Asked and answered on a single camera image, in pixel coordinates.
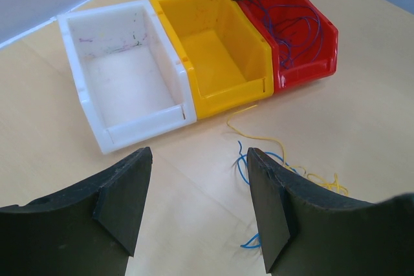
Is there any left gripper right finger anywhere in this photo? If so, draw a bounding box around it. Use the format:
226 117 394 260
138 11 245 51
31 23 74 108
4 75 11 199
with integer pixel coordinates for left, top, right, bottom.
247 148 413 275

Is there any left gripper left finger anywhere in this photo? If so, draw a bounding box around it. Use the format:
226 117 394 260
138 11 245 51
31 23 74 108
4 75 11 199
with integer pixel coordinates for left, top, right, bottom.
1 147 153 275

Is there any blue wire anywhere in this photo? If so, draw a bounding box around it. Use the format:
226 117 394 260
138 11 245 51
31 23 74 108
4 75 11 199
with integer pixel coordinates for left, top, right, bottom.
235 140 292 250

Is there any yellow wire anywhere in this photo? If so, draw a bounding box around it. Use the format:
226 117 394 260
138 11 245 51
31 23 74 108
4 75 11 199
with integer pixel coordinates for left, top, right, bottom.
226 104 349 196

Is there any dark purple wire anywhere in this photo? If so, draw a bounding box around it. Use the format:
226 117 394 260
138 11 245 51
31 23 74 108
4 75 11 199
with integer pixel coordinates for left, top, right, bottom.
197 0 324 70

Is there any red plastic bin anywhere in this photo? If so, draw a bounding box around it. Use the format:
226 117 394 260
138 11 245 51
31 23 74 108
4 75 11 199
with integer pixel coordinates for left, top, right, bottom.
237 0 338 94

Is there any yellow plastic bin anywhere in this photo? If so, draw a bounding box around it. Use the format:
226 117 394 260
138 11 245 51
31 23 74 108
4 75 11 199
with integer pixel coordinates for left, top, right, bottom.
150 0 274 119

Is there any white plastic bin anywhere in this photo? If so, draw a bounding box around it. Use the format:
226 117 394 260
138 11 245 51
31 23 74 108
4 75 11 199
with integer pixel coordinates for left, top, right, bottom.
58 0 197 154

